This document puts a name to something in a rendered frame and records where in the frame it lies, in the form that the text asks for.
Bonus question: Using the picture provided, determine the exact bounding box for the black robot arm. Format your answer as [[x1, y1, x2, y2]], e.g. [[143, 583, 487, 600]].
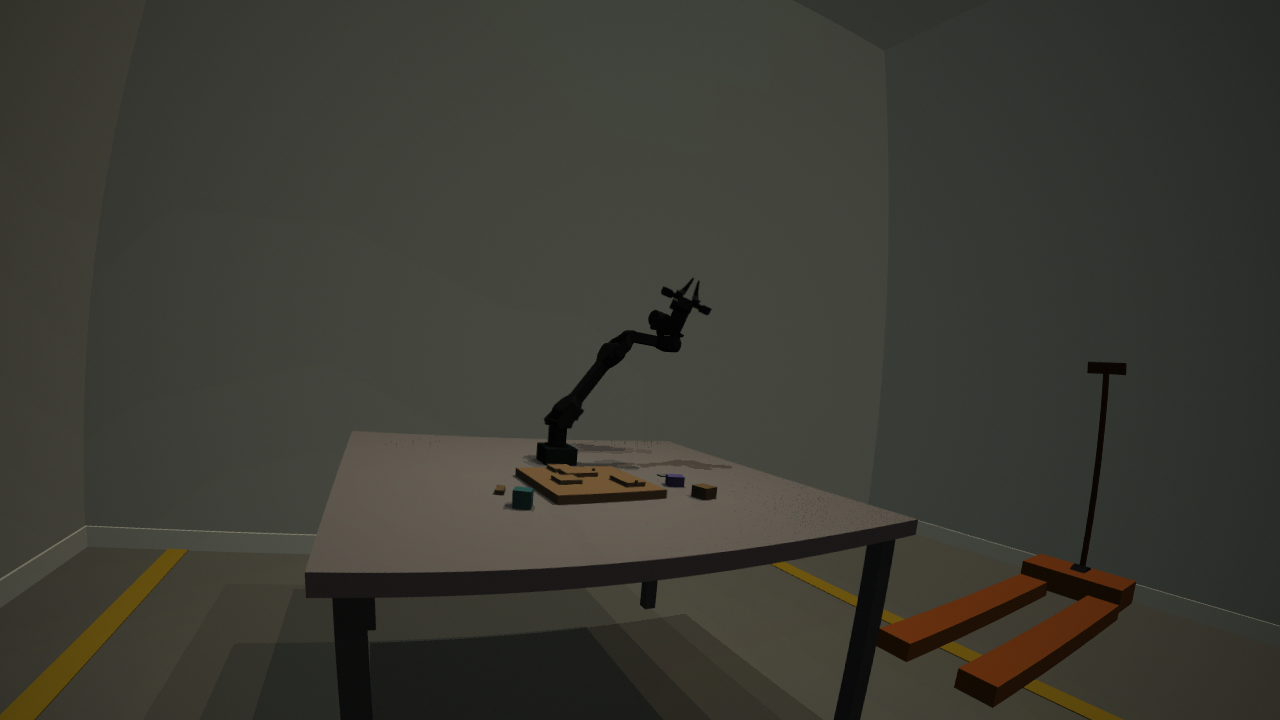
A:
[[544, 299, 692, 448]]

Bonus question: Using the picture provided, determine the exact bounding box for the teal cube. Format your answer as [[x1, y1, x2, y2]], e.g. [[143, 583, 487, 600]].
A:
[[512, 486, 534, 510]]

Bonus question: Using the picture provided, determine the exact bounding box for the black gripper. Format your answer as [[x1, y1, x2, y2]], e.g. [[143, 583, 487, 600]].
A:
[[660, 278, 710, 322]]

